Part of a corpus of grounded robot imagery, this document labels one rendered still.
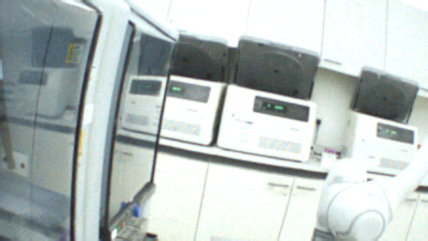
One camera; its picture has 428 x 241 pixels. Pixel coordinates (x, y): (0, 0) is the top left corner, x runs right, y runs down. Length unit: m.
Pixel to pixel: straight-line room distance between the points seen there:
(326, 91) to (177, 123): 1.15
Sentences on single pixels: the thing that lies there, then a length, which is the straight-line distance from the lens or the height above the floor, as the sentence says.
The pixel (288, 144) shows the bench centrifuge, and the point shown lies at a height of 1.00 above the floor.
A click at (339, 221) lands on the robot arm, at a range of 0.98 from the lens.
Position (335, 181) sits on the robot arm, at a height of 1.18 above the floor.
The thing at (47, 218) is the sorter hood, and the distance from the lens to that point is 0.72.
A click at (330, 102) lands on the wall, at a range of 4.08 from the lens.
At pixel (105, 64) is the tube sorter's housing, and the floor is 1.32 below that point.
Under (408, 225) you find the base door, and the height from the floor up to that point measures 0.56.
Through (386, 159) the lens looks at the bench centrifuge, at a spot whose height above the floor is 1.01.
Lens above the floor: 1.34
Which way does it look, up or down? 5 degrees down
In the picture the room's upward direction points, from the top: 10 degrees clockwise
